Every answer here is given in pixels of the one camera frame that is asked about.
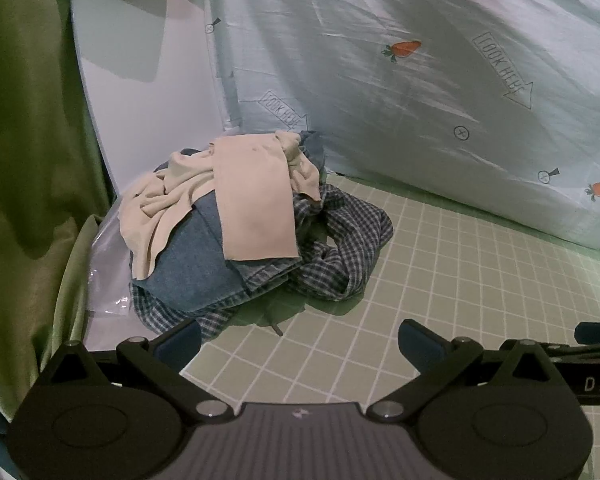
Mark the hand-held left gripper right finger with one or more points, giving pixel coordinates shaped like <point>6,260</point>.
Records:
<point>420,342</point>

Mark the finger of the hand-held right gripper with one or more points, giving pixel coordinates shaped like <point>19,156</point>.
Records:
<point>597,332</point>

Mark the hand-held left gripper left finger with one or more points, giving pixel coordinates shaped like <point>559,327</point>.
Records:
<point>180,342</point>

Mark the beige garment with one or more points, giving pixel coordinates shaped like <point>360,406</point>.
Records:
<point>255,200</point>

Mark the blue denim garment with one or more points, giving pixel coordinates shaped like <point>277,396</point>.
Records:
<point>195,265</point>

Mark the green grid mat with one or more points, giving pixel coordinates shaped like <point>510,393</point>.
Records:
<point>480,270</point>

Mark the clear plastic bag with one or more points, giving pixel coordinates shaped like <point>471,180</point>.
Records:
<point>107,270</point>

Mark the blue plaid shirt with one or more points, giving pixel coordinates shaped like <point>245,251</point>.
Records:
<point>350,240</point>

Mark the carrot print light bedsheet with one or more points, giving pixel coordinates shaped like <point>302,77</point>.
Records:
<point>380,110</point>

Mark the green curtain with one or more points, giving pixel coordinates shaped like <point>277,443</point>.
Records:
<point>25,160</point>

